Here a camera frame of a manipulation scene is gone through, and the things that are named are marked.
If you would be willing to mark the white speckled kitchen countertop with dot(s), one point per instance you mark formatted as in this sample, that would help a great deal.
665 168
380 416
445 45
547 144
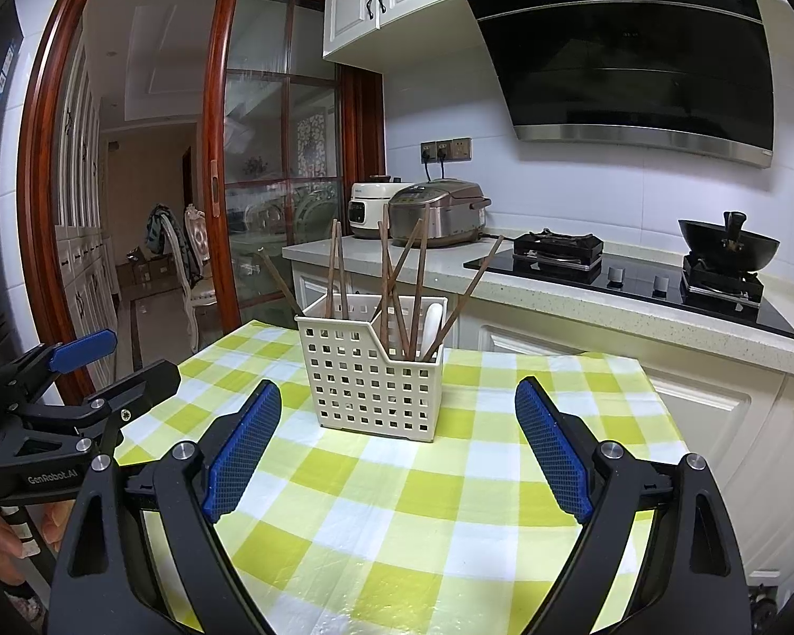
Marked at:
317 251

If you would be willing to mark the brass wall socket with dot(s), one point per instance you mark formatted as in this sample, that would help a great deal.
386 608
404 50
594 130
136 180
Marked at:
460 149

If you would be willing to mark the silver rice cooker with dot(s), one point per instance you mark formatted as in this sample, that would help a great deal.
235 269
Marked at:
450 211

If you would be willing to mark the black glass range hood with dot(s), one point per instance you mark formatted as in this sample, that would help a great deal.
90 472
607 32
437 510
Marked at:
635 59

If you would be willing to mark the black wok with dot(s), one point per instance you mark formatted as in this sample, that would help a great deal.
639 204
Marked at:
728 248

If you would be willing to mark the white rice cooker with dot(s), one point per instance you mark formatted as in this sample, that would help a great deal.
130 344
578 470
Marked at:
367 211

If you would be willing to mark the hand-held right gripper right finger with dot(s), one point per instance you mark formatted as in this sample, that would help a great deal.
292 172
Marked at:
552 450

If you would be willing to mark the dark jacket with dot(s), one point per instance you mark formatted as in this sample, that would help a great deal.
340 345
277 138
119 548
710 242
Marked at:
159 228

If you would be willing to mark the white base cabinets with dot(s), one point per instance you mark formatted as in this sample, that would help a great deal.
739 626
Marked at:
701 403

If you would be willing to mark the white perforated utensil basket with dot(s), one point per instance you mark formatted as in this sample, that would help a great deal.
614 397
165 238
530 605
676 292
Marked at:
370 383

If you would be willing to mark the green checkered tablecloth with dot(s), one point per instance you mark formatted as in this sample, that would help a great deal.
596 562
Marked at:
437 529

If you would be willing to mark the red wooden door frame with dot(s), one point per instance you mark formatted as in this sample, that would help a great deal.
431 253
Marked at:
36 145

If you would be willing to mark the black iron pan support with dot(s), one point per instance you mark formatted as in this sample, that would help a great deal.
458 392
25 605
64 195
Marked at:
721 284
559 248

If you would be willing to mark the white ornate chair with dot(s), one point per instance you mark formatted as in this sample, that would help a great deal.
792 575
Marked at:
198 245

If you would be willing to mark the dark wooden table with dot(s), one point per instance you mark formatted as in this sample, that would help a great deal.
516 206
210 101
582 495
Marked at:
145 271

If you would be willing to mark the white ceramic spoon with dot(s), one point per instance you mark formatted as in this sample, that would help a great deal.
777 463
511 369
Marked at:
433 327

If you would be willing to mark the black glass gas stove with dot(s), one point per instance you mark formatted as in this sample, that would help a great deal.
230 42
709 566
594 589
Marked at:
635 284

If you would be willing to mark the glass sliding door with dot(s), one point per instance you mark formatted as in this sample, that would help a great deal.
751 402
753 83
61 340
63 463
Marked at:
258 112

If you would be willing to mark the bunch of wooden chopsticks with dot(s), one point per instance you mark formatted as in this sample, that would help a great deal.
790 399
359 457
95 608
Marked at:
385 264

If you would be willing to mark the white hallway cabinet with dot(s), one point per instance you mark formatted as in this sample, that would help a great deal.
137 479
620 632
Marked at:
83 245

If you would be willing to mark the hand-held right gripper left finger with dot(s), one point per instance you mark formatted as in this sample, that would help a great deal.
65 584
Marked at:
245 450

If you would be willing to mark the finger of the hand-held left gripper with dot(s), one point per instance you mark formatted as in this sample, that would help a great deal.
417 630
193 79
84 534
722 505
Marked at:
83 347
142 387

